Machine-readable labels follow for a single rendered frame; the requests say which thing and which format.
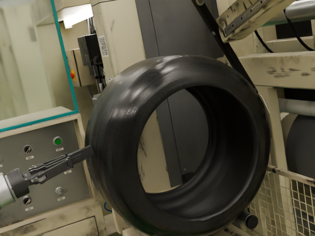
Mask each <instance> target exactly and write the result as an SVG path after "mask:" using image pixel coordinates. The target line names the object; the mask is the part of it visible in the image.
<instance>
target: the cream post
mask: <svg viewBox="0 0 315 236"><path fill-rule="evenodd" d="M90 6H91V10H92V15H93V16H92V17H93V19H94V24H95V28H96V33H97V38H98V37H99V36H103V35H104V36H105V42H106V47H107V51H108V57H103V56H102V51H101V47H100V42H99V38H98V43H99V48H100V52H101V57H102V61H103V66H104V70H105V76H106V81H107V84H109V80H108V78H112V79H113V78H114V77H116V76H117V75H118V74H119V73H121V72H122V71H123V70H125V69H126V68H128V67H129V66H131V65H133V64H135V63H137V62H140V61H142V60H145V59H146V56H145V50H144V46H143V39H142V34H141V29H140V24H139V19H138V14H137V9H136V4H135V0H90ZM137 164H138V172H139V176H140V180H141V183H142V185H143V188H144V190H145V192H148V193H157V192H160V191H163V190H166V189H169V188H171V185H170V179H169V175H168V169H167V165H166V160H165V153H164V148H163V143H162V138H161V133H160V128H159V123H158V117H157V112H156V109H155V110H154V111H153V113H152V114H151V116H150V117H149V119H148V121H147V123H146V125H145V127H144V129H143V131H142V134H141V137H140V141H139V146H138V154H137Z"/></svg>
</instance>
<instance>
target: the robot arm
mask: <svg viewBox="0 0 315 236"><path fill-rule="evenodd" d="M94 155H95V153H94V151H93V148H92V146H91V145H88V146H86V147H84V148H81V149H79V150H77V151H75V152H72V153H70V154H67V153H65V155H62V156H59V157H56V158H54V159H51V160H48V161H46V162H43V163H40V164H37V165H33V166H32V167H31V168H30V169H28V171H26V172H24V173H23V174H22V172H21V170H20V169H19V168H16V169H14V170H12V171H9V172H7V173H6V176H4V174H3V173H2V172H1V173H0V210H1V209H3V208H5V207H7V206H9V205H11V204H14V203H15V199H14V198H15V197H17V199H18V198H20V197H22V196H24V195H27V194H29V192H30V191H29V188H28V186H29V185H33V184H39V183H40V184H43V183H45V182H46V181H48V180H49V179H51V178H53V177H55V176H57V175H59V174H61V173H62V172H64V171H66V170H68V169H70V168H73V167H74V166H73V165H74V164H77V163H79V162H81V161H83V160H86V159H88V158H90V157H92V156H94Z"/></svg>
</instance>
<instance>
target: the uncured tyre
mask: <svg viewBox="0 0 315 236"><path fill-rule="evenodd" d="M189 56H190V57H181V58H179V57H177V56H176V55H174V56H160V57H153V58H149V59H145V60H142V61H140V62H137V63H135V64H133V65H131V66H129V67H128V68H126V69H125V70H123V71H122V72H121V73H119V74H118V75H117V76H116V77H114V78H113V79H112V80H111V81H110V82H109V84H108V85H107V86H106V87H105V88H104V90H103V91H102V93H101V94H100V96H99V97H98V99H97V101H96V102H95V104H94V106H93V109H92V111H91V114H90V117H89V120H88V124H87V128H86V134H85V147H86V146H88V145H91V146H92V148H93V151H94V153H95V155H94V156H92V157H90V158H88V159H86V163H87V167H88V171H89V174H90V177H91V179H92V182H93V184H94V186H95V187H96V189H97V191H98V192H99V194H100V195H101V196H102V198H103V199H104V200H105V201H106V202H107V203H108V204H109V205H110V206H111V207H112V208H113V209H114V210H115V211H116V212H117V213H118V214H119V215H120V216H121V217H122V218H123V219H124V220H125V221H126V222H127V223H128V224H130V225H131V226H132V227H134V228H135V229H137V230H138V231H140V232H142V233H144V234H146V235H149V236H211V235H213V234H215V233H217V232H219V231H221V230H223V229H224V228H226V227H227V226H229V225H230V224H231V223H233V222H234V221H235V220H236V219H237V218H238V217H239V216H240V215H241V214H242V213H243V212H244V211H245V210H246V209H247V207H248V206H249V205H250V204H251V202H252V201H253V199H254V198H255V196H256V194H257V193H258V191H259V189H260V187H261V185H262V182H263V180H264V177H265V174H266V171H267V167H268V163H269V158H270V125H269V121H268V117H267V113H266V110H265V107H264V105H263V103H262V101H261V99H260V97H259V95H258V93H257V92H256V90H255V89H254V87H253V86H252V85H251V84H250V82H249V81H248V80H247V79H246V78H245V77H244V76H243V75H241V74H240V73H239V72H238V71H236V70H235V69H233V68H232V67H230V66H228V65H227V64H225V63H223V62H221V61H219V60H216V59H213V58H210V57H206V56H201V55H189ZM121 80H124V81H123V82H122V83H121V85H120V86H117V84H118V83H119V82H120V81H121ZM182 89H185V90H187V91H188V92H189V93H191V94H192V95H193V96H194V97H195V98H196V99H197V101H198V102H199V104H200V105H201V107H202V109H203V111H204V113H205V116H206V119H207V123H208V129H209V139H208V145H207V150H206V153H205V156H204V158H203V161H202V163H201V164H200V166H199V168H198V169H197V171H196V172H195V173H194V174H193V175H192V177H191V178H190V179H188V180H187V181H186V182H185V183H183V184H182V185H180V186H178V187H176V188H174V189H172V190H169V191H166V192H159V193H148V192H145V190H144V188H143V185H142V183H141V180H140V176H139V172H138V164H137V154H138V146H139V141H140V137H141V134H142V132H143V129H144V127H145V125H146V123H147V121H148V119H149V117H150V116H151V114H152V113H153V111H154V110H155V109H156V108H157V107H158V106H159V105H160V104H161V103H162V102H163V101H164V100H165V99H166V98H168V97H169V96H171V95H172V94H174V93H176V92H178V91H180V90H182Z"/></svg>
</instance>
